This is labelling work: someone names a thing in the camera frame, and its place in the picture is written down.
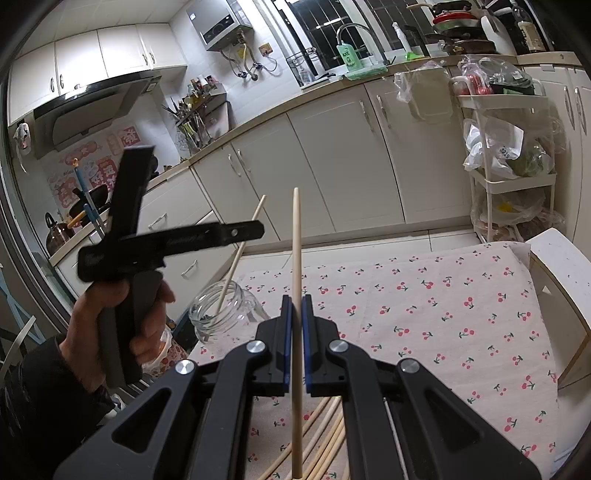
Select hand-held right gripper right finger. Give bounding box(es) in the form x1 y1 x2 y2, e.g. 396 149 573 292
302 295 542 480

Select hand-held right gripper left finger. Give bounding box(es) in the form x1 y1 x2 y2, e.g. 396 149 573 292
53 295 293 480

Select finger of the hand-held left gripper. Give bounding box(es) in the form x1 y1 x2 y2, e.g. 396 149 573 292
108 145 156 241
117 220 265 259

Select wooden chopstick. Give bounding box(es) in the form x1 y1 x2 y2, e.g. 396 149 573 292
221 195 267 306
290 187 306 480

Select clear glass jar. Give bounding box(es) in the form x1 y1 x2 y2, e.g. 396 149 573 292
188 281 271 343

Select pile of bamboo chopsticks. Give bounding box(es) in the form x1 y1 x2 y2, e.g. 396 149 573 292
253 396 347 480

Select person's left forearm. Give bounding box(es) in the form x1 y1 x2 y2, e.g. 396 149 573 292
0 335 116 480

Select person's left hand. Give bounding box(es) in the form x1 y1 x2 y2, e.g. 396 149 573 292
60 277 177 394

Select black wok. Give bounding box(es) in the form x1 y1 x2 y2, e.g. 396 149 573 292
69 185 114 227

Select copper kettle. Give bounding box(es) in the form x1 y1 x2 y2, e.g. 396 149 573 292
45 212 72 252

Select range hood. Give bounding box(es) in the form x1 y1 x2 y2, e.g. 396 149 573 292
32 74 162 160

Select kitchen utensil rack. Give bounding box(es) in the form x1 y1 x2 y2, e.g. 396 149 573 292
161 76 232 155

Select cherry print tablecloth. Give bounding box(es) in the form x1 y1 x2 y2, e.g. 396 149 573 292
187 242 561 480

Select white base cabinets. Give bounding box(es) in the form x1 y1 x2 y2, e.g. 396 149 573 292
51 58 591 296

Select silver water heater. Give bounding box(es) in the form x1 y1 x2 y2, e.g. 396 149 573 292
186 0 254 51

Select green soap bottle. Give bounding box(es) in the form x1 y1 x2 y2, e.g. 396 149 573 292
336 41 358 72

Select green dish cloth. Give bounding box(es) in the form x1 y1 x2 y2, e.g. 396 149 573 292
344 65 389 80

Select brown filled plastic bag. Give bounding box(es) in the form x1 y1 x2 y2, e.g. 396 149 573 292
473 189 566 241

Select barred window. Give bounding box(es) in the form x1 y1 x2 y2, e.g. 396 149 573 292
295 0 444 70

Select clear hanging plastic bag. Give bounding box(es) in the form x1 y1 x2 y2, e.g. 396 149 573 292
393 60 453 123

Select white trolley cart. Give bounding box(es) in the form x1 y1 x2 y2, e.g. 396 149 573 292
455 83 560 245

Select chrome kitchen faucet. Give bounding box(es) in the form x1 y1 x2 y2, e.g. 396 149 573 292
336 23 389 65

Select white chair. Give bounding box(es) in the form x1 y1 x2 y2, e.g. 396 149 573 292
526 228 591 389

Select white plastic bag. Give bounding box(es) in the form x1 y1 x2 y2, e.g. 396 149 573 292
463 115 555 178

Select clear bag of groceries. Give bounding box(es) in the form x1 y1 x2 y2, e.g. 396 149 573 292
450 54 548 97

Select stack of pans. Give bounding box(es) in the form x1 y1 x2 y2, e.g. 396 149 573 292
406 0 495 56

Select dark glass bottle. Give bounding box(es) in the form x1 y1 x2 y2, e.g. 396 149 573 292
510 0 548 56

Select blue handled utensil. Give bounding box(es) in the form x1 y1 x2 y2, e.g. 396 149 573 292
71 158 105 236

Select pink wall stickers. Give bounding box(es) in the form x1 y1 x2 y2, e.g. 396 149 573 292
46 127 139 208

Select white wall cabinets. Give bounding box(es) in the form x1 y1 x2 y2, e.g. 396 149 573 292
7 23 188 125

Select water heater hoses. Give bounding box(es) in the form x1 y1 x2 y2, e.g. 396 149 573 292
222 41 280 84

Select black wire dish rack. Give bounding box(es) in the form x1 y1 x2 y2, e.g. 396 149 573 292
286 46 335 86

